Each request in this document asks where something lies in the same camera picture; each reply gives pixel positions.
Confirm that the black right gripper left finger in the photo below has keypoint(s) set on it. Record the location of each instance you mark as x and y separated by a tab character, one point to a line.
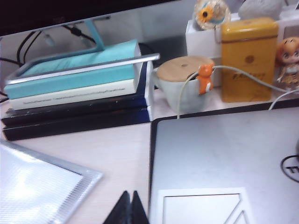
121	212

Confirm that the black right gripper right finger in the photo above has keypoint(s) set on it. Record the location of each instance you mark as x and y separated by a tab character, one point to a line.
139	212

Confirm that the transparent plastic file bag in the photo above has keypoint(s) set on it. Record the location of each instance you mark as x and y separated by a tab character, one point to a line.
28	186

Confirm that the white sticker black lines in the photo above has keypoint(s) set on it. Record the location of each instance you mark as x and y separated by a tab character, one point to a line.
198	207

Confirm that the black desk mat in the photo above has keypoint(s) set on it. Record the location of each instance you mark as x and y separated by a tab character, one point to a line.
153	140

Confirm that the thin dark blue book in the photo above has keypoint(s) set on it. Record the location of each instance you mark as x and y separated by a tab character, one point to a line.
70	127

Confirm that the silver laptop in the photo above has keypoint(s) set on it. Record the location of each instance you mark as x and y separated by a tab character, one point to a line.
222	151

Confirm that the stack of books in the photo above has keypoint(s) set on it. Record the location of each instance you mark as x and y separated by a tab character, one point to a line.
70	110

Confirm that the grey ceramic mug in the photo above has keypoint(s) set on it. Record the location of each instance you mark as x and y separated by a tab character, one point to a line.
189	98

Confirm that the white cover book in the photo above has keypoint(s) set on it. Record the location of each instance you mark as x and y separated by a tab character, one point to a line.
70	96

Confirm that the teal cover book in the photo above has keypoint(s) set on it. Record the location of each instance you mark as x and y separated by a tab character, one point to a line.
70	81

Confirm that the orange cat figurine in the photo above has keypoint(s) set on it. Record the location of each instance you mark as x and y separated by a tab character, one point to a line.
204	80

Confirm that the round wooden mug lid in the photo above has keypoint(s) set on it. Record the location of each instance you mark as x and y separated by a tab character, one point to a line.
177	68

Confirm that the teal silver monitor stand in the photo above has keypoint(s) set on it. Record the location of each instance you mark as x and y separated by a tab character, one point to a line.
97	37

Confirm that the white storage box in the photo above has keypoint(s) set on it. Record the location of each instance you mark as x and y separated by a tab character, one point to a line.
201	44

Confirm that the yellow metal tin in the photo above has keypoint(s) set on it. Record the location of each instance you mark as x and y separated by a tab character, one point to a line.
247	58

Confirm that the black monitor silver bezel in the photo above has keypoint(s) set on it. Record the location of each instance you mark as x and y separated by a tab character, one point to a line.
58	11

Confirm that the sunflower plush ornament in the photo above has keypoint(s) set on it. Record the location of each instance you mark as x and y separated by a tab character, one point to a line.
210	12

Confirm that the orange haired doll figurine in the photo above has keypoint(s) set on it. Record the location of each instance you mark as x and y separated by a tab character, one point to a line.
288	58

